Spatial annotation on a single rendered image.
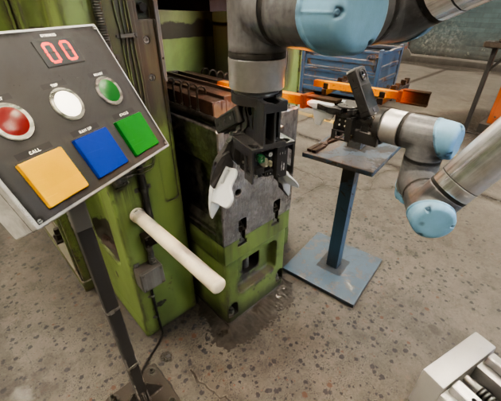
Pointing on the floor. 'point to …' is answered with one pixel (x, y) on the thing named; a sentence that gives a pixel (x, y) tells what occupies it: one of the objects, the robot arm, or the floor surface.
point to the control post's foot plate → (154, 387)
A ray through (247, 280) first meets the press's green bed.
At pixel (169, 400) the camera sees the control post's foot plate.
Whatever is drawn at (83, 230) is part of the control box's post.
